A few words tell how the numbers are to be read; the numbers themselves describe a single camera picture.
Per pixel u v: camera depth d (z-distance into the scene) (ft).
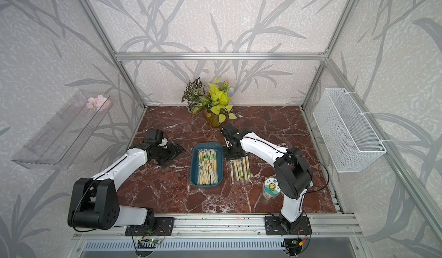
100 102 2.48
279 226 2.22
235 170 2.99
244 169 2.99
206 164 3.00
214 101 3.02
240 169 2.99
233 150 2.42
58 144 2.15
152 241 2.32
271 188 2.52
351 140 1.97
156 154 2.30
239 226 2.47
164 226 2.40
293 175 1.54
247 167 2.99
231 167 2.99
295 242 2.43
